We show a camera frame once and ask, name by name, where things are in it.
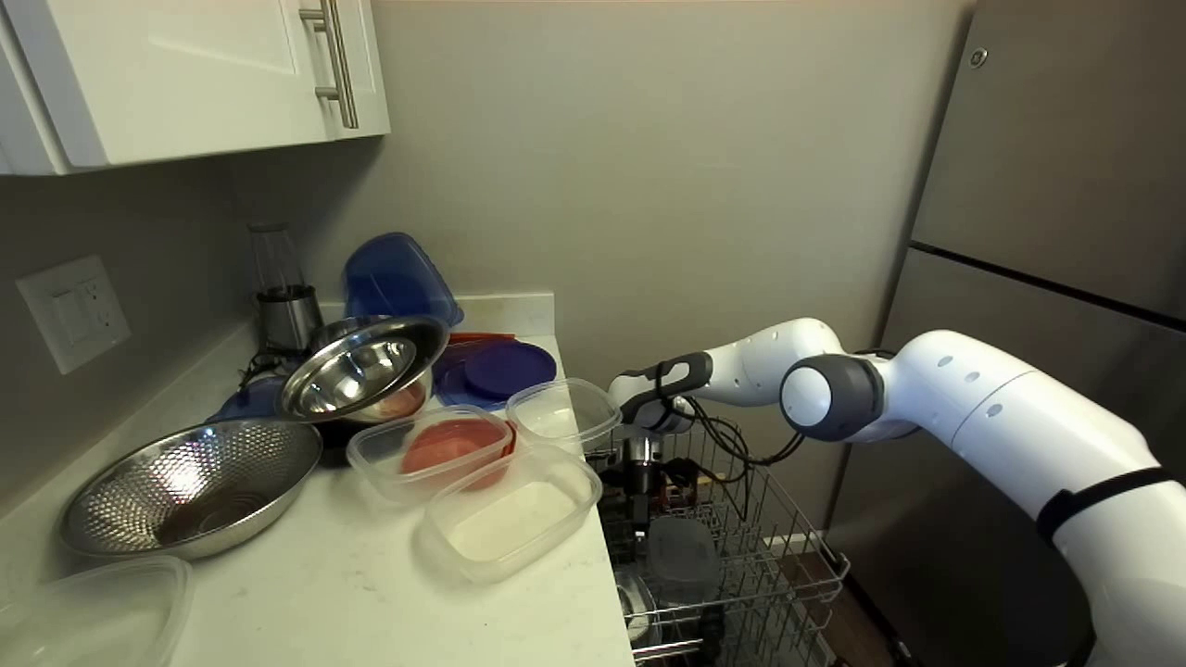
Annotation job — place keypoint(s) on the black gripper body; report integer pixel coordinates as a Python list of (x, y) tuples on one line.
[(645, 451)]

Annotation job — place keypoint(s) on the red plastic lid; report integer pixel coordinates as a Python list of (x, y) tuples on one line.
[(484, 337)]

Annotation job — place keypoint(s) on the frosted grey plastic container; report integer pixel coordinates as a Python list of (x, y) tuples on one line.
[(678, 562)]

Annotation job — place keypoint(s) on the clear container holding red bowl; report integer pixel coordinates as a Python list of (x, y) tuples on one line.
[(373, 463)]

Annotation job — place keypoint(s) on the tall blue plastic container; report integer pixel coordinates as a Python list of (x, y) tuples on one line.
[(394, 283)]

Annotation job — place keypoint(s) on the copper coloured bowl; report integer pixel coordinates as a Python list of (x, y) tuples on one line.
[(400, 400)]

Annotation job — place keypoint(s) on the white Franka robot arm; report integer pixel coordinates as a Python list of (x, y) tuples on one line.
[(1014, 431)]

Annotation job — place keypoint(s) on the red plastic bowl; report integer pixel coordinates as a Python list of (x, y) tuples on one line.
[(455, 447)]

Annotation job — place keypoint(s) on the shiny steel mixing bowl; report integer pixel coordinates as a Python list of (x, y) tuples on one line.
[(357, 367)]

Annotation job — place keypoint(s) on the small blue plastic container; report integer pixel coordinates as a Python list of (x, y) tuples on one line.
[(252, 400)]

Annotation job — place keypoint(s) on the blender with steel base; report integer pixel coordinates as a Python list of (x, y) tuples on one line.
[(288, 316)]

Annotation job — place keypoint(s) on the clear round plastic container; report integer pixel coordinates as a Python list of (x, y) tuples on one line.
[(592, 412)]

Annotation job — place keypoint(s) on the clear plastic bowl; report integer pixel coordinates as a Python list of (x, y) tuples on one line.
[(634, 608)]

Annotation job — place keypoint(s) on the dark blue round lid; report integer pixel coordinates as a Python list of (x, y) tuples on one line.
[(495, 372)]

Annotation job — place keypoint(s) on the large clear plastic tub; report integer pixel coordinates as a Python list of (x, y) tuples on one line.
[(93, 618)]

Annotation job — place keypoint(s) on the clear rectangular plastic container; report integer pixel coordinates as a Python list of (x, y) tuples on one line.
[(506, 525)]

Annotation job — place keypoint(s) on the steel mesh colander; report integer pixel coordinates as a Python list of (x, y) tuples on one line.
[(188, 488)]

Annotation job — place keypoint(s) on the white cabinet door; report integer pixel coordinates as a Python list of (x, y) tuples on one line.
[(188, 74)]

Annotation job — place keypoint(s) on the white wall outlet plate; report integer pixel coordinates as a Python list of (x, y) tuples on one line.
[(74, 312)]

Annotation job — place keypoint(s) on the stainless steel refrigerator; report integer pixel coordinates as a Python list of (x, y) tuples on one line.
[(1061, 159)]

